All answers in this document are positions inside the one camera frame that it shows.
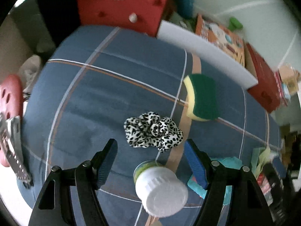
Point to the pink patterned box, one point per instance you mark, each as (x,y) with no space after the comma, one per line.
(281,91)

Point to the white bottle with green label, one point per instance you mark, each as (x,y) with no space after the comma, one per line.
(162,193)

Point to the light green cloth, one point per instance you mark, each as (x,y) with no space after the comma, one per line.
(259,157)

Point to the teal plastic toy box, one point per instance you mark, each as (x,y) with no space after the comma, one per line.
(231,162)

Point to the green knob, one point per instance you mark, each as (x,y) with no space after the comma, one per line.
(235,23)

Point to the red felt handbag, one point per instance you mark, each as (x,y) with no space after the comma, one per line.
(101,2)

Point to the blue plaid blanket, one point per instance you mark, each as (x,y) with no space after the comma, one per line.
(94,98)

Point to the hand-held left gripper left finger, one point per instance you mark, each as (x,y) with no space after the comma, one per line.
(107,164)

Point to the orange printed box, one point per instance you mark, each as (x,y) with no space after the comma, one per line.
(218,35)

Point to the red gift box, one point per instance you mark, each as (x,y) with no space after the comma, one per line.
(263,75)

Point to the tan handbag box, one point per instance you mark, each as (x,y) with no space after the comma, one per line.
(288,71)

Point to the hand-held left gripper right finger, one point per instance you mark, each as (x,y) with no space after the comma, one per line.
(195,164)

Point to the white board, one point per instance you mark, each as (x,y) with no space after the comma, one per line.
(207,49)

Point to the leopard print scrunchie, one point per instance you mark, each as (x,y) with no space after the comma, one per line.
(150,129)

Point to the green and yellow sponge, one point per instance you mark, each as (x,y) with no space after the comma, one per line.
(204,96)

